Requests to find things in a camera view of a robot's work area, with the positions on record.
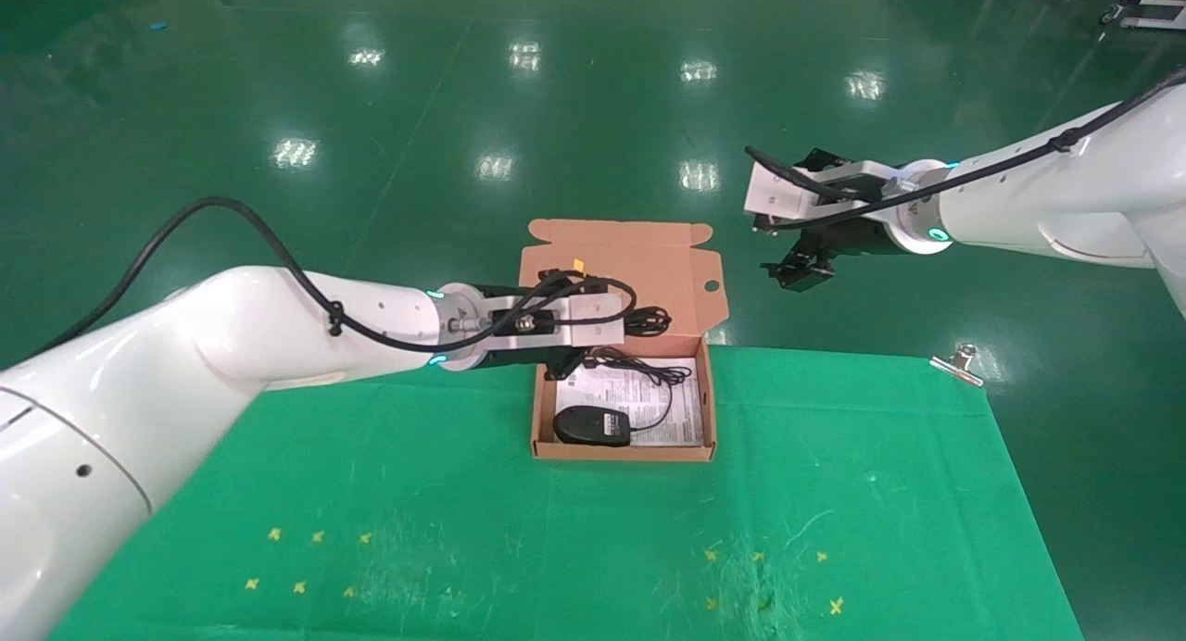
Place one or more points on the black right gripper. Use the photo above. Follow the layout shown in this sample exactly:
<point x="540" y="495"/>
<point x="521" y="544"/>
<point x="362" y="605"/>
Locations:
<point x="852" y="233"/>

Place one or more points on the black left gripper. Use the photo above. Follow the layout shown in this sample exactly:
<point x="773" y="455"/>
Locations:
<point x="519" y="356"/>

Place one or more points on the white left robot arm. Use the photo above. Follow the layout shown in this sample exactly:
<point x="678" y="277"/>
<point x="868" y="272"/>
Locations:
<point x="185" y="363"/>

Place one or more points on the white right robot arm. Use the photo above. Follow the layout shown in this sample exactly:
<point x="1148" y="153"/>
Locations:
<point x="1066" y="196"/>

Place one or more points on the open brown cardboard box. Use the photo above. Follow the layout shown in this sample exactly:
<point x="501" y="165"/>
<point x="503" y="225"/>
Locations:
<point x="649" y="261"/>

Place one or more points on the white printed instruction sheet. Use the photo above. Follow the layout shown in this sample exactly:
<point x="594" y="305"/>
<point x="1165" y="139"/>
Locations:
<point x="683" y="426"/>

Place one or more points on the green table cloth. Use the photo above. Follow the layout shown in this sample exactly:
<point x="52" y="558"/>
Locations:
<point x="556" y="548"/>

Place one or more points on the silver metal clip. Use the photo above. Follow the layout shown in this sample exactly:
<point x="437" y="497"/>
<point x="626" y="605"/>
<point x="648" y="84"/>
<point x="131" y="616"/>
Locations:
<point x="959" y="368"/>

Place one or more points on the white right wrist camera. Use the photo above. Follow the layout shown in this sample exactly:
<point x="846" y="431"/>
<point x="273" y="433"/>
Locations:
<point x="774" y="196"/>

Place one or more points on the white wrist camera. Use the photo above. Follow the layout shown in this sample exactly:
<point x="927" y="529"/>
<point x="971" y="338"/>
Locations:
<point x="774" y="196"/>
<point x="598" y="317"/>

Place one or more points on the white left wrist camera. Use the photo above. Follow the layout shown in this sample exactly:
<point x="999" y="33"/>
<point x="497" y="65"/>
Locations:
<point x="598" y="317"/>

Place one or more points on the white metal frame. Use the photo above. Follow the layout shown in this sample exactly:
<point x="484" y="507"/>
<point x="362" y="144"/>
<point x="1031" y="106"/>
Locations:
<point x="1169" y="27"/>

